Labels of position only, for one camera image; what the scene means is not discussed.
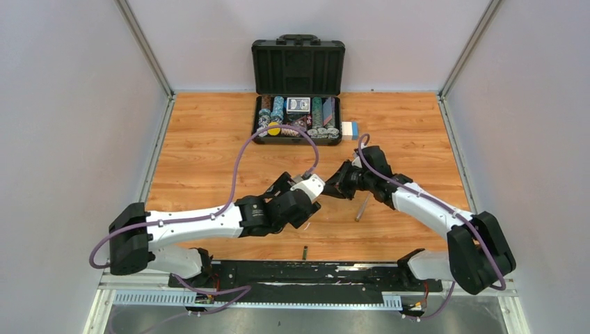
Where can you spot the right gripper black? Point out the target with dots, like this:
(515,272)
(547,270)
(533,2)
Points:
(338,179)

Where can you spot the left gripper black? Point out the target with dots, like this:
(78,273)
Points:
(283,186)

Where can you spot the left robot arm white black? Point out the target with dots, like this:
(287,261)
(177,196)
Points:
(149,240)

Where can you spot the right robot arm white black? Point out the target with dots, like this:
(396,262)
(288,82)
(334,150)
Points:
(478,255)

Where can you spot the yellow poker chip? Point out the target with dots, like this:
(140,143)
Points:
(274,129)

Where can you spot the white blue card box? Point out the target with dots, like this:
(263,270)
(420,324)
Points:
(349,130)

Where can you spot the teal poker chip stack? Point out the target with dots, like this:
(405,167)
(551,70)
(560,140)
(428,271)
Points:
(277,112)

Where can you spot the blue playing card deck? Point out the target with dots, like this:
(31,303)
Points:
(298,105)

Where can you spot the green poker chip stack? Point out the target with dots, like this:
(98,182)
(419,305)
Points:
(317,113)

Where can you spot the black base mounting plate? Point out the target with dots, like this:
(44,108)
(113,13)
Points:
(309,283)

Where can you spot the black poker chip case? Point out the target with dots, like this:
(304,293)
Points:
(300,65)

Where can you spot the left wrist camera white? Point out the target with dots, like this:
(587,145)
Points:
(311,185)

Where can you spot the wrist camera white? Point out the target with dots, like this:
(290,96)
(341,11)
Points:
(357,161)
(311,185)

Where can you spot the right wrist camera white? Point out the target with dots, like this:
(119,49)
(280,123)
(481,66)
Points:
(357,161)

